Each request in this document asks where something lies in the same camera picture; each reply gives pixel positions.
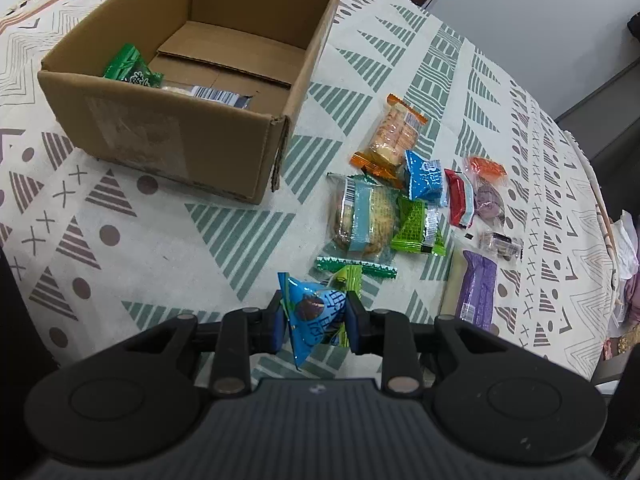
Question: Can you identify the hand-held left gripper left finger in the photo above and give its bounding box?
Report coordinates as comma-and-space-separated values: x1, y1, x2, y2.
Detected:
124, 290, 286, 394

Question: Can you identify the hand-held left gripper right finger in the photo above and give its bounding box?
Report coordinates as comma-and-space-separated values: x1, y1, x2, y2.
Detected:
345, 291, 507, 393

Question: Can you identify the blue triangular snack packet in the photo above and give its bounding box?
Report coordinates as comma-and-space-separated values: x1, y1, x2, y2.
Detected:
277, 272, 351, 368

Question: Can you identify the red packet with blue stripe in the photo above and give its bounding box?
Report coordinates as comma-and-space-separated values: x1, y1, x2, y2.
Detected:
444, 169, 476, 228

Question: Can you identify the small blue snack packet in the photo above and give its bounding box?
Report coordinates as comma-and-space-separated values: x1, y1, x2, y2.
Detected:
404, 150, 448, 207

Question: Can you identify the cardboard box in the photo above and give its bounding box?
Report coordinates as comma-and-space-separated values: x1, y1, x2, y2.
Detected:
37, 0, 345, 206

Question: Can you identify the light green snack packet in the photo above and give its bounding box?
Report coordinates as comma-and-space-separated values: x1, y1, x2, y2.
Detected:
325, 265, 364, 348

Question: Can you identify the round biscuit packet teal band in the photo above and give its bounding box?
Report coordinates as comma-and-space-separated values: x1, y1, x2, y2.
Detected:
315, 172, 401, 280

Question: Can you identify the patterned white blanket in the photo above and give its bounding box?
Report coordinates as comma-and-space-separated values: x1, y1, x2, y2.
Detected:
0, 0, 626, 396

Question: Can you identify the bright green snack packet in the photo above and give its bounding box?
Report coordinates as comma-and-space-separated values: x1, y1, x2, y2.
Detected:
390, 195, 447, 257

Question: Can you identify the purple snack bar packet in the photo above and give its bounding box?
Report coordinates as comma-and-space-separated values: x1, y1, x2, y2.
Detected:
440, 249, 498, 331

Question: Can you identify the dark candy clear wrapper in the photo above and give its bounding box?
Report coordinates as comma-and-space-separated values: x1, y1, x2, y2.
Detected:
477, 230, 525, 263

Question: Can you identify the purple candy clear wrapper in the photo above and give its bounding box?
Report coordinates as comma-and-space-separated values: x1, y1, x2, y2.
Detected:
472, 175, 506, 226

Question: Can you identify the orange cracker packet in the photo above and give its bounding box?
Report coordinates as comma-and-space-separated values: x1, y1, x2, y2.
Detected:
349, 93, 429, 181

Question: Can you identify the orange candy packet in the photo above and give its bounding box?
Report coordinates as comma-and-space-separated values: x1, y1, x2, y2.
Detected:
465, 156, 508, 181

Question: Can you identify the clear packet with barcode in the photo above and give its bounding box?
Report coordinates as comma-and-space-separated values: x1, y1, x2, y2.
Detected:
160, 80, 253, 110

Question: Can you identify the white tissue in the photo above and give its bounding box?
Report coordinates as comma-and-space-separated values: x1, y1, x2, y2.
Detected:
612, 210, 640, 281

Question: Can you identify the dark green snack packet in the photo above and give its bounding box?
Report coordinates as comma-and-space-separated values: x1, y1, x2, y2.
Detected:
103, 43, 165, 88

